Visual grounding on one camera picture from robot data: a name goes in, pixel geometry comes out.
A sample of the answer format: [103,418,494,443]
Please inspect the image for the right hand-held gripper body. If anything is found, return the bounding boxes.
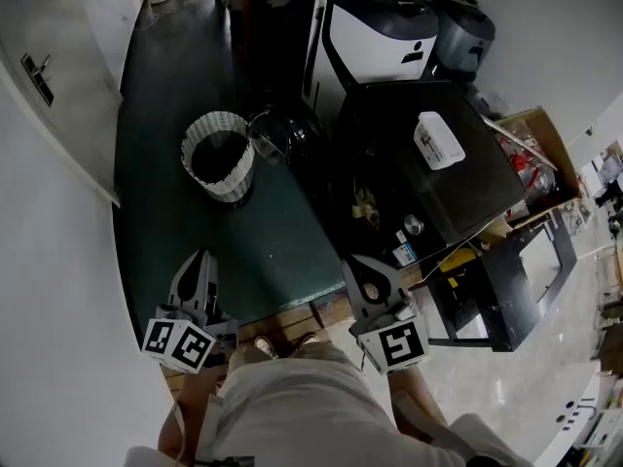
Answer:
[348,297,431,377]

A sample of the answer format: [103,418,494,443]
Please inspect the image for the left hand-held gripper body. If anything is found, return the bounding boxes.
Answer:
[140,303,240,375]

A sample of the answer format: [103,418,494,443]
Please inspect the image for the white woven laundry basket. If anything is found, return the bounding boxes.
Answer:
[180,110,256,205]

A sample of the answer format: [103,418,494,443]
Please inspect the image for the black washing machine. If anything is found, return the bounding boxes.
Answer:
[330,80,530,268]

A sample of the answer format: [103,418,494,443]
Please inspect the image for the person's left forearm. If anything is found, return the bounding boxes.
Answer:
[156,370,215,461]

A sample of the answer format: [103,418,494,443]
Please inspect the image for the person's right forearm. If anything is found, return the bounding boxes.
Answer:
[386,365,452,440]

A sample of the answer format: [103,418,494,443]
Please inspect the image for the blue and white label sticker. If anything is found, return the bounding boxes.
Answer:
[391,242,421,268]

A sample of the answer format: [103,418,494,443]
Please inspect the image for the yellow flat item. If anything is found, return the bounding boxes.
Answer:
[439,248,477,289]

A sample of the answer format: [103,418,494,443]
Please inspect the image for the black metal stand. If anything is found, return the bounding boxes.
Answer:
[427,209,579,354]

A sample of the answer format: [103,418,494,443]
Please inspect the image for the person's beige shorts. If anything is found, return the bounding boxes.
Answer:
[194,342,405,467]

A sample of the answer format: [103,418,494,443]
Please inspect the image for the white plastic lidded box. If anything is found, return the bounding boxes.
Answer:
[413,110,466,171]

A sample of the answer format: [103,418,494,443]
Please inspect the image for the clear jar red lid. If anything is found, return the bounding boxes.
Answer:
[510,152,556,198]

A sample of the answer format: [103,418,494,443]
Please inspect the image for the brown cardboard box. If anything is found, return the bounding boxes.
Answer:
[486,106,585,228]

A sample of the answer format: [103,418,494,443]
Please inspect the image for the white and black appliance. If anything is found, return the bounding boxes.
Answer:
[301,0,440,112]

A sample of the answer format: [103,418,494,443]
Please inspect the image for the white door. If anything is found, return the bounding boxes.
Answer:
[0,0,123,208]

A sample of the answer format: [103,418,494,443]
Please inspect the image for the metal door handle plate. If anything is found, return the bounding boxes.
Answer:
[19,54,55,108]

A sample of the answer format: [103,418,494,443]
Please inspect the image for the brown wooden post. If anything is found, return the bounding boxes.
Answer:
[240,0,276,72]

